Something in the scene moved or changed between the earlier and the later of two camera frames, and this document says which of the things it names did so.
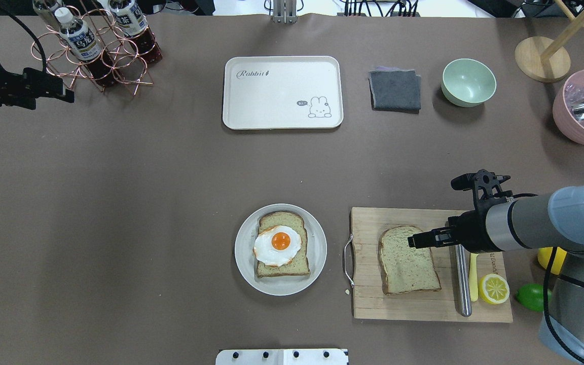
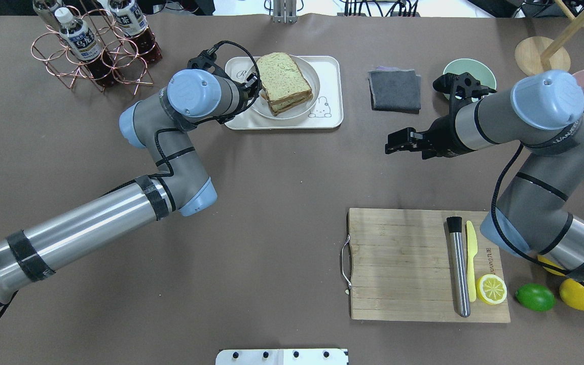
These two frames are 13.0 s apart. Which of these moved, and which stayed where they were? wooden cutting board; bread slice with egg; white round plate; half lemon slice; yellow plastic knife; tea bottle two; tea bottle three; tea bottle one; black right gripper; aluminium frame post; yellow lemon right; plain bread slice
Moved: bread slice with egg; plain bread slice; black right gripper; white round plate
Stayed: aluminium frame post; tea bottle two; yellow lemon right; half lemon slice; tea bottle one; wooden cutting board; tea bottle three; yellow plastic knife
